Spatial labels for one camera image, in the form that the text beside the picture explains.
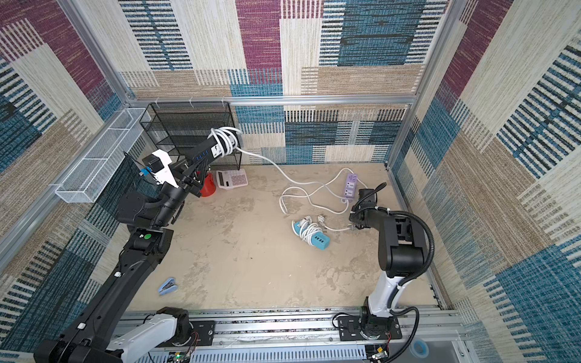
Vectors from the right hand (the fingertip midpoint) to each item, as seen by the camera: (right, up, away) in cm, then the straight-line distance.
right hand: (363, 218), depth 101 cm
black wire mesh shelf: (-84, +41, +4) cm, 94 cm away
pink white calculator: (-62, +18, +11) cm, 66 cm away
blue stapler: (-75, -22, -20) cm, 80 cm away
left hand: (-55, +22, -40) cm, 71 cm away
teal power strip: (-21, -6, -13) cm, 25 cm away
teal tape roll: (+8, -35, -31) cm, 47 cm away
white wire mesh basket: (-95, +17, -28) cm, 100 cm away
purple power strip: (-4, +15, +8) cm, 17 cm away
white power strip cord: (-25, +11, +8) cm, 28 cm away
